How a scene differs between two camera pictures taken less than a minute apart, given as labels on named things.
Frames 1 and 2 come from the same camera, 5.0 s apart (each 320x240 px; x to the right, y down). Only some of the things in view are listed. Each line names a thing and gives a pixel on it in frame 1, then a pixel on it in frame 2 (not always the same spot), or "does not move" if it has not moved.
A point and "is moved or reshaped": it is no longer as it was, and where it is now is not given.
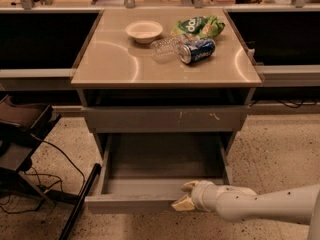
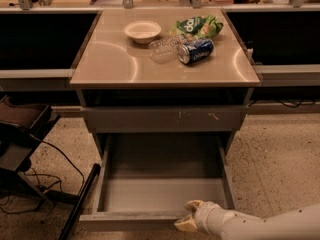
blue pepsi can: x=197 y=51 does not move
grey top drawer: x=166 y=118 does not move
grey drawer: x=146 y=171 is moved or reshaped
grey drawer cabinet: x=165 y=79 does not move
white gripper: x=202 y=195 to x=206 y=214
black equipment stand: x=23 y=126 does not move
